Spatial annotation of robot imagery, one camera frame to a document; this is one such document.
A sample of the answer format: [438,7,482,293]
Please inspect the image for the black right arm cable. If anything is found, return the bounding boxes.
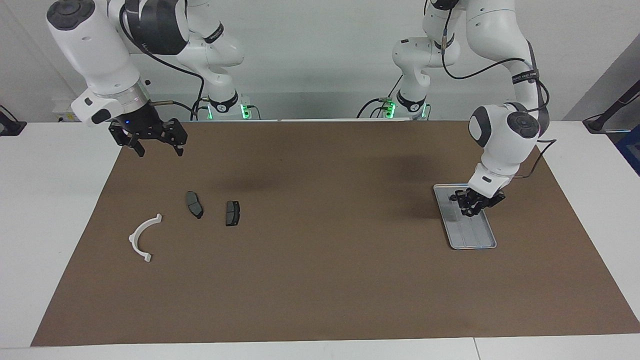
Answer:
[117,0,206,123]

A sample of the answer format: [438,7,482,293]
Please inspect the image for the white half-ring bracket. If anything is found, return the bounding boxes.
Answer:
[128,213,163,263]

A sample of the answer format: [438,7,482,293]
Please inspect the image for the blue box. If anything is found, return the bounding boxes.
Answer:
[616,125,640,176]

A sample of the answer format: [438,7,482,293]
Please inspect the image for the silver metal tray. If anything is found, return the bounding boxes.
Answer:
[433,183,498,250]

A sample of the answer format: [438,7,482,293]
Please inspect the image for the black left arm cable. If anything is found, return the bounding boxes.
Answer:
[440,0,557,179]

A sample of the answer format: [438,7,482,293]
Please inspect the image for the black slanted stand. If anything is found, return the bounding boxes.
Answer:
[583,80,640,133]

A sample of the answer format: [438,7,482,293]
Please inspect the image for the black base cables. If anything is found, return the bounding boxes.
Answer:
[356,75,406,119]

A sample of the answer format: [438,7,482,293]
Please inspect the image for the black stand foot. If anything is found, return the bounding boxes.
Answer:
[0,105,27,137]

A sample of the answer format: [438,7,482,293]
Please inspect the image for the grey curved brake pad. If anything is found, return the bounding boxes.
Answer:
[186,191,204,220]

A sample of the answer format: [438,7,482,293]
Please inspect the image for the white power box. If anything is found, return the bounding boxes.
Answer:
[52,98,83,122]

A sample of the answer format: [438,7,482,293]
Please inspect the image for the brown table mat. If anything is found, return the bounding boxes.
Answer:
[31,120,640,347]

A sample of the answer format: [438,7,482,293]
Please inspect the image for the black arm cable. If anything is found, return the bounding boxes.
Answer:
[440,0,557,179]
[117,0,206,123]

